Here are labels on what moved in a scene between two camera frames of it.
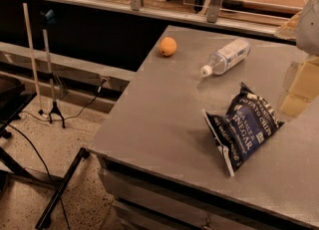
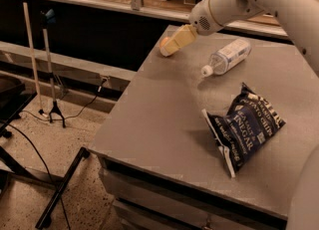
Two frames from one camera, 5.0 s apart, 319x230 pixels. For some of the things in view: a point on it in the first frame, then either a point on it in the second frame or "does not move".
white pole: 25,7 does not move
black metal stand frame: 13,99 does not move
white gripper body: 309,28 → 201,18
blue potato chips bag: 238,129 does not move
